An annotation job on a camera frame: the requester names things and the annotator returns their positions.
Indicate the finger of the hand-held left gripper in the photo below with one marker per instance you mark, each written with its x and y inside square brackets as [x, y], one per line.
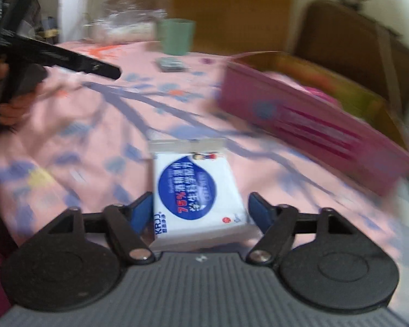
[64, 58]

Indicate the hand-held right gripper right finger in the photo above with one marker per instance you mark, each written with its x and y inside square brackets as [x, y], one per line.
[260, 213]

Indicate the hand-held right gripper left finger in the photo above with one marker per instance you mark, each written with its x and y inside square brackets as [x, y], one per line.
[141, 214]

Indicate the white and blue wipes packet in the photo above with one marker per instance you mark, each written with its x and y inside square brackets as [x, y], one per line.
[197, 194]

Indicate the person's left hand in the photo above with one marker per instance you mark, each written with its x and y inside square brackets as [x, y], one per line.
[15, 110]

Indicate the clear plastic bag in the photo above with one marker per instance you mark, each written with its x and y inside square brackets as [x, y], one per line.
[129, 17]

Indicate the pink printed tablecloth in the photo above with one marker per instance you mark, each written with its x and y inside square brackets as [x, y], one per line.
[99, 143]

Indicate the small silver packet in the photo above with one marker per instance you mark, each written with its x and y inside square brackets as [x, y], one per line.
[171, 64]

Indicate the green cup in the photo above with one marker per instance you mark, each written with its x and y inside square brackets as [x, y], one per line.
[177, 37]

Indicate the wooden cabinet panel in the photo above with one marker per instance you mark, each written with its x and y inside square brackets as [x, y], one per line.
[231, 10]

